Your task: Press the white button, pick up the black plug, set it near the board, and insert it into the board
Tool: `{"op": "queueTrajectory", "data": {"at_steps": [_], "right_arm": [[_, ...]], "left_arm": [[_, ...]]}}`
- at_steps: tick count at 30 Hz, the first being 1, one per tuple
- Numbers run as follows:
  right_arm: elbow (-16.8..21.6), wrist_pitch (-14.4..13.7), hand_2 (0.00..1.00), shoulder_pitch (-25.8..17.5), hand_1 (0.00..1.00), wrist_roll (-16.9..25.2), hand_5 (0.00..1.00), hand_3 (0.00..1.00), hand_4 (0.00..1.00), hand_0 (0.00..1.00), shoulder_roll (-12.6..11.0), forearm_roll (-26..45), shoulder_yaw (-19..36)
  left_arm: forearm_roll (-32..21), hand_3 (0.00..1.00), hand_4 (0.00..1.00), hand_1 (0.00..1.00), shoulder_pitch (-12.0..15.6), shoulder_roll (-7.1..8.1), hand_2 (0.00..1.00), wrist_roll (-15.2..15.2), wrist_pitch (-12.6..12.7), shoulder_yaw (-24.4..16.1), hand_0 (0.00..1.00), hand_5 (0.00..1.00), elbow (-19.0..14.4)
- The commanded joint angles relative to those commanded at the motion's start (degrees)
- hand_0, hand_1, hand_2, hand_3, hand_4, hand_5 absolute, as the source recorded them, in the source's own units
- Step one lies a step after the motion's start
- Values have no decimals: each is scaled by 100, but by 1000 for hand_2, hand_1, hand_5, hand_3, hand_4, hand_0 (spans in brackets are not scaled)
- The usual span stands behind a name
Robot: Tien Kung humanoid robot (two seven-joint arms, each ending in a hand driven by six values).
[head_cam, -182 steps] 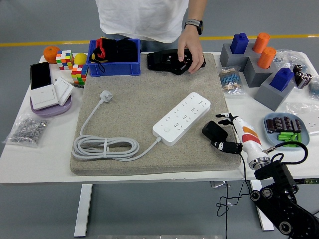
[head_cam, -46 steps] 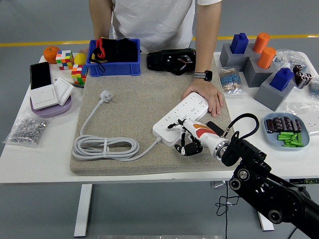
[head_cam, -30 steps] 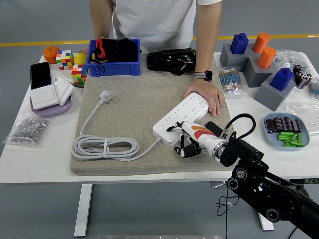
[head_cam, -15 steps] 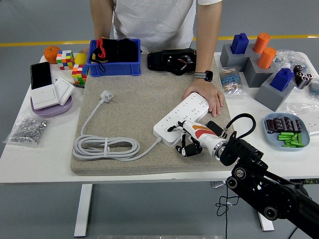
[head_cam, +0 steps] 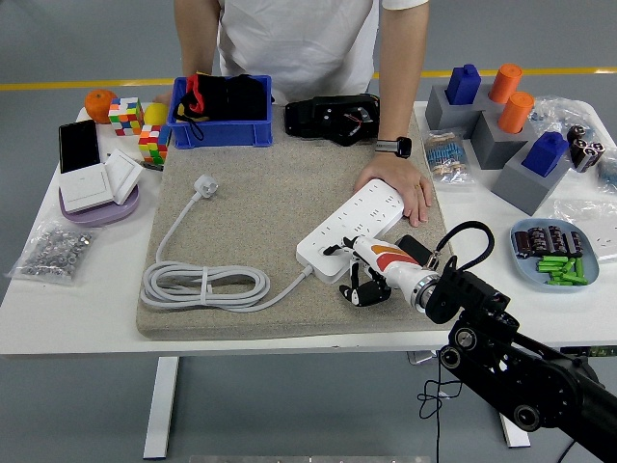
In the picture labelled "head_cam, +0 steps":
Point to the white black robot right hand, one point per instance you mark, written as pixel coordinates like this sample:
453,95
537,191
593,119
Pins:
385,263

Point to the person's left hand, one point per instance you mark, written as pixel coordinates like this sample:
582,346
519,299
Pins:
400,173

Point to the person's right hand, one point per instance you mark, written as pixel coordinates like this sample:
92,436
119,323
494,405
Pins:
165,98

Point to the black plug adapter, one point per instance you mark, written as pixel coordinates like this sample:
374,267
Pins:
414,246

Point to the white power strip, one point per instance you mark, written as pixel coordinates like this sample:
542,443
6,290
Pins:
356,217

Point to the person's right forearm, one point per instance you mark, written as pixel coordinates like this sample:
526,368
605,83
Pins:
195,38

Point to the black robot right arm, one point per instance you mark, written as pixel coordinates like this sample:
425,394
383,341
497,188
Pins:
530,371

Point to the person's left forearm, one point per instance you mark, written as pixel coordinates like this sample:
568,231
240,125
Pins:
402,72

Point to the yellow lemon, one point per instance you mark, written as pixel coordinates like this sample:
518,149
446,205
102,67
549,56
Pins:
155,116

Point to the black grey wristwatch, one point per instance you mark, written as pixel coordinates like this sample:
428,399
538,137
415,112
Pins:
400,146

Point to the multicolour puzzle cube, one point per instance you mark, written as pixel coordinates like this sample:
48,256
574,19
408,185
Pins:
152,144
124,116

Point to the bag of resistors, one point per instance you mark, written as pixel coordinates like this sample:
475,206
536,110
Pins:
443,154

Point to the black red cloth bag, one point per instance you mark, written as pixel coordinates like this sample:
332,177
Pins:
231,96

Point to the orange fruit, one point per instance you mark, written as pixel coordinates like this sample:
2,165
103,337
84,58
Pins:
99,106

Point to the blue plastic bin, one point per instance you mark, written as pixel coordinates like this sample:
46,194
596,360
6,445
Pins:
222,134

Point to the grey block holder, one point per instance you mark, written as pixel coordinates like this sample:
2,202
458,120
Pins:
443,116
520,188
491,144

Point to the black smartphone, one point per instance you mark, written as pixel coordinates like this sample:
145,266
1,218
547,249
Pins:
78,147

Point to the grey box under table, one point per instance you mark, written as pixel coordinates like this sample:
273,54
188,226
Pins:
421,357

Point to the black mechanical device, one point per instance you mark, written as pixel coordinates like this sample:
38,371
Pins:
308,118

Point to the blue block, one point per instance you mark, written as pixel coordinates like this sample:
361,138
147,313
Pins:
544,154
463,84

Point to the orange cylinder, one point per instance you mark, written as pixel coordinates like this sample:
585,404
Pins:
515,112
505,82

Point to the grey-brown mat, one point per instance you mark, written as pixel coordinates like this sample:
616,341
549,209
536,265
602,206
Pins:
270,193

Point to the light blue plate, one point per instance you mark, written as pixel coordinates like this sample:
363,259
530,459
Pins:
523,265

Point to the purple tray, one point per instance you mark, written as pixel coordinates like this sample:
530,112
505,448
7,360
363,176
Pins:
96,217

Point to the person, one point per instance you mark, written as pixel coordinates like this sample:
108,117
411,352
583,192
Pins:
299,43

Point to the row of dark capacitors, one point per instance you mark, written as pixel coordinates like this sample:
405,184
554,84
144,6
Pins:
549,239

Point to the clear bag of parts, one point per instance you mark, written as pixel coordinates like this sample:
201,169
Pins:
554,111

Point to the pile of green batteries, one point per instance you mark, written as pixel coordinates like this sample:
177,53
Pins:
554,264

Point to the bundle of dark capacitors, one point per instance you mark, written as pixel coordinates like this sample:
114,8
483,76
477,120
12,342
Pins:
585,149

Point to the bag of metal nuts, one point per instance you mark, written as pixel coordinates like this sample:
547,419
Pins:
53,253

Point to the bag of blue parts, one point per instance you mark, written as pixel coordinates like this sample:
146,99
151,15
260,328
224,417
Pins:
609,173

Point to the white table leg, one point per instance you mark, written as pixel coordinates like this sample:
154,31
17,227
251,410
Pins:
161,410
516,436

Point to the black table control panel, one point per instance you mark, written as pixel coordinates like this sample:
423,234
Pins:
598,351

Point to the small white wall switch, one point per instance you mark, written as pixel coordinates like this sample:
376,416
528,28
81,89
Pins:
123,174

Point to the large white wall switch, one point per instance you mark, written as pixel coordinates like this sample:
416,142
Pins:
84,188

